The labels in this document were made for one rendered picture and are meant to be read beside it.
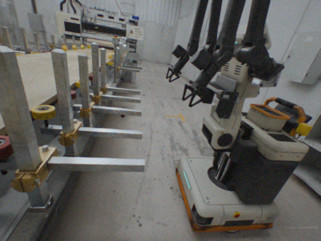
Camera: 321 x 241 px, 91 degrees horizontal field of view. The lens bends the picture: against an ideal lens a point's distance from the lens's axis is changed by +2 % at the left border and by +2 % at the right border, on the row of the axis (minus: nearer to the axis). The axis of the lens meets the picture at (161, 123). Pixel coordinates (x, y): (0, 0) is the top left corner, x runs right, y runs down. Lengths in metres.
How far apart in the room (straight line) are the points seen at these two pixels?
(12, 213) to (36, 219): 0.17
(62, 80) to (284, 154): 1.19
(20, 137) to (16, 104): 0.08
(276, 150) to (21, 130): 1.14
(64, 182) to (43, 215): 0.13
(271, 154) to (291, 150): 0.12
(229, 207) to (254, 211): 0.19
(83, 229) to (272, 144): 1.35
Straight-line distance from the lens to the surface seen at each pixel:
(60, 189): 0.70
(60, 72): 0.66
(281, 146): 1.14
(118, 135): 0.76
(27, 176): 0.54
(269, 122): 1.23
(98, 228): 1.40
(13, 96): 0.45
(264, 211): 1.49
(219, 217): 1.31
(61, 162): 0.57
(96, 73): 1.15
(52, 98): 0.97
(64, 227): 1.45
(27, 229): 0.64
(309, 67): 2.80
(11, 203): 0.84
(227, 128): 1.07
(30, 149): 0.51
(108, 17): 5.53
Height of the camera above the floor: 1.21
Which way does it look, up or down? 26 degrees down
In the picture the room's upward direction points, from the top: 10 degrees clockwise
